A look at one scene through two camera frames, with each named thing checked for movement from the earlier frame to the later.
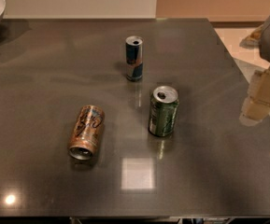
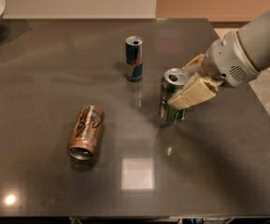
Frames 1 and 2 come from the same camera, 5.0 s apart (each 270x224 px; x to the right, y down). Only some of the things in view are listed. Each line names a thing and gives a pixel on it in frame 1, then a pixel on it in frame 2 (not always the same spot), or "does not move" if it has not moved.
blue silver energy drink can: x=134 y=58 does not move
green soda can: x=163 y=109 -> x=172 y=81
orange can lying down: x=86 y=132 does not move
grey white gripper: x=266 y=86 -> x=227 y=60
